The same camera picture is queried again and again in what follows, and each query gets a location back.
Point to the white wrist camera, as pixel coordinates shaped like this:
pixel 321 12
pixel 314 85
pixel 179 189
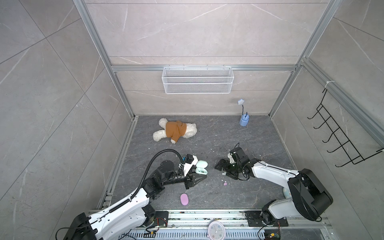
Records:
pixel 232 157
pixel 188 163

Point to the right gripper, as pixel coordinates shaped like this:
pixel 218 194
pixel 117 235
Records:
pixel 225 168

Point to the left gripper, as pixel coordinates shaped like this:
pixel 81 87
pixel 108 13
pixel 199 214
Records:
pixel 191 178

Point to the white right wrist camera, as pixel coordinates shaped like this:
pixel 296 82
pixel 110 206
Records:
pixel 232 157

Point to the white wire wall basket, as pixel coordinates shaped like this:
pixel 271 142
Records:
pixel 197 80

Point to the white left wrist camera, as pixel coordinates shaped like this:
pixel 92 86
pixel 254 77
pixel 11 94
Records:
pixel 188 163

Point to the mint green charging case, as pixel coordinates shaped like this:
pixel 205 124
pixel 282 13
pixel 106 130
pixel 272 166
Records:
pixel 201 168

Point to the white plush dog brown shirt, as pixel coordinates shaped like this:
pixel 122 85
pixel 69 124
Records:
pixel 174 130

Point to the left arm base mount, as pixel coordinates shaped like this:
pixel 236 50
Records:
pixel 160 219

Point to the black wall hook rack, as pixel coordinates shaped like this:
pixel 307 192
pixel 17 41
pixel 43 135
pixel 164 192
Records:
pixel 345 144

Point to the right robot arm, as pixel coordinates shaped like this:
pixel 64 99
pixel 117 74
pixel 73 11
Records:
pixel 305 195

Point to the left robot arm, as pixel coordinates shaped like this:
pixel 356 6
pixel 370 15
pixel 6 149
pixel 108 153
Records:
pixel 135 209

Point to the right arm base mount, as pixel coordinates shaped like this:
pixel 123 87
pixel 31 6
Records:
pixel 258 219

